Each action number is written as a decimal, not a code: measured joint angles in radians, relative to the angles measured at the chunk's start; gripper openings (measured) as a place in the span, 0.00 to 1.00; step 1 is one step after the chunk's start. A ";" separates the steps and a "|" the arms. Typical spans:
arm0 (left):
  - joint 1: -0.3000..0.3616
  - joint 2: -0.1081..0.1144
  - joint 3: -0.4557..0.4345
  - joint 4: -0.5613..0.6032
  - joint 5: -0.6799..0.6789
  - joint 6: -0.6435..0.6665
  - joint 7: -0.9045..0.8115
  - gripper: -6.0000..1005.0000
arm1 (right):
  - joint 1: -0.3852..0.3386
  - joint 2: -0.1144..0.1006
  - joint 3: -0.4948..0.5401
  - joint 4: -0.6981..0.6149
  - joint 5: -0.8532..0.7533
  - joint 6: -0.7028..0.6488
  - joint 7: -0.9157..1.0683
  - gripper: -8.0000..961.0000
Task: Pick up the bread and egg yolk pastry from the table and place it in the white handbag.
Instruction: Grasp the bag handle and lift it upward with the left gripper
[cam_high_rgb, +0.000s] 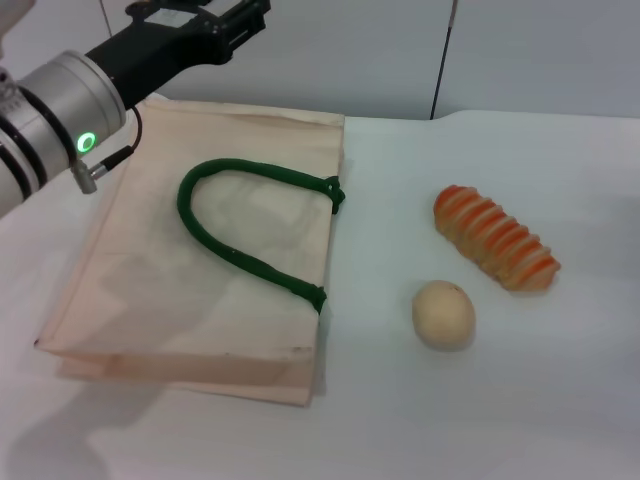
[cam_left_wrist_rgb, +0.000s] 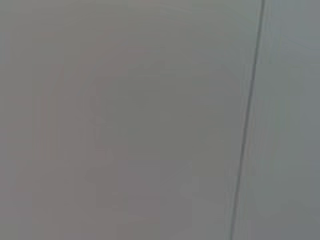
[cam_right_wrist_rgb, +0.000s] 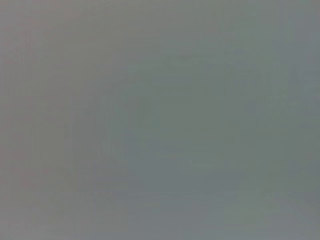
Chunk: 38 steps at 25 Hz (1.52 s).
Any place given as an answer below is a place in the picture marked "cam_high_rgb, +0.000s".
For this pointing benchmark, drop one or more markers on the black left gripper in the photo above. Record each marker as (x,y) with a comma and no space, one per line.
(165,40)

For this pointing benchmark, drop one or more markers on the orange striped long bread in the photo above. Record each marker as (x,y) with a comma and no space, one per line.
(492,237)

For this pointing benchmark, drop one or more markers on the thin dark vertical wall strip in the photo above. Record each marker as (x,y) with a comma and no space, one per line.
(440,65)

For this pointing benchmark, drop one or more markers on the round beige egg yolk pastry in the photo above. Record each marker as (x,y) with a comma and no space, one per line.
(442,315)

